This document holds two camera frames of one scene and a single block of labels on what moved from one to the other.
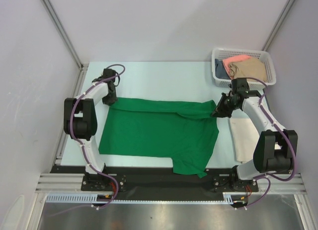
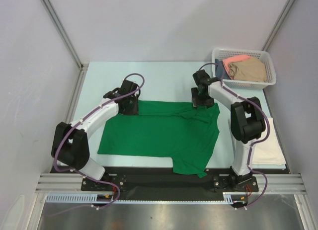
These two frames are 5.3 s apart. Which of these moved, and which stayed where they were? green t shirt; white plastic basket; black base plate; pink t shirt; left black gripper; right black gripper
Moved: right black gripper; left black gripper
Stayed: black base plate; white plastic basket; pink t shirt; green t shirt
